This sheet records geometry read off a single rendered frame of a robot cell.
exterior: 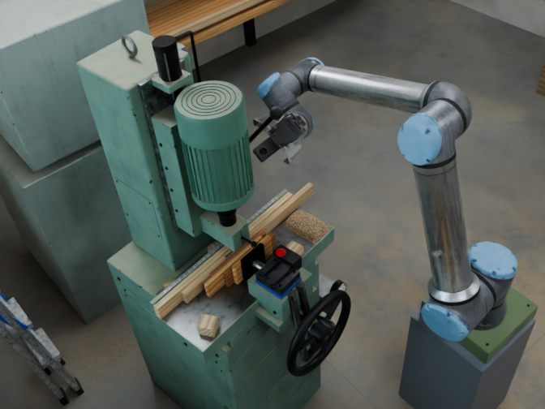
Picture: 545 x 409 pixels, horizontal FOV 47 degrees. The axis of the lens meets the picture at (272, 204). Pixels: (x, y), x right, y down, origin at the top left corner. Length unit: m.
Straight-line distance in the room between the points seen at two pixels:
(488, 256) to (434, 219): 0.36
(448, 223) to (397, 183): 1.82
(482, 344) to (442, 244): 0.50
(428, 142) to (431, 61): 3.02
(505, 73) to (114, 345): 3.04
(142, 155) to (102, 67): 0.25
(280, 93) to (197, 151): 0.48
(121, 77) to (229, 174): 0.37
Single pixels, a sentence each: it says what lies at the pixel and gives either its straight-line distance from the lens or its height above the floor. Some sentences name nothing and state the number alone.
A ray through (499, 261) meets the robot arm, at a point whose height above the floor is 0.89.
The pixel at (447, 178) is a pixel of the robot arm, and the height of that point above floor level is 1.29.
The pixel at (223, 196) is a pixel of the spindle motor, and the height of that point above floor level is 1.25.
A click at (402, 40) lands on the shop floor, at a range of 4.80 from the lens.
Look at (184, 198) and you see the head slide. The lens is 1.81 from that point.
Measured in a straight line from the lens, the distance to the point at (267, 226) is 2.01.
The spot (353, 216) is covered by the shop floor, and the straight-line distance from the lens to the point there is 3.34.
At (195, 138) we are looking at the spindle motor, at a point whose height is 1.45.
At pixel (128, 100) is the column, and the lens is 1.65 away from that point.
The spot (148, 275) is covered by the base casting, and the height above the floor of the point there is 0.80.
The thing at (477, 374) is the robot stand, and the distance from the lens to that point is 2.22.
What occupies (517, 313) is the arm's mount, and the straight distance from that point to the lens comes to 2.28.
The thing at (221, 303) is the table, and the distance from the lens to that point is 1.87.
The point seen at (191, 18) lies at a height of 0.63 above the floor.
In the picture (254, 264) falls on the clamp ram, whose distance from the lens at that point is 1.88.
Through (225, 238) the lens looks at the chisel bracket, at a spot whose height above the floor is 1.04.
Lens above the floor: 2.39
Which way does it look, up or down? 44 degrees down
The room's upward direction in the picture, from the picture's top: 5 degrees counter-clockwise
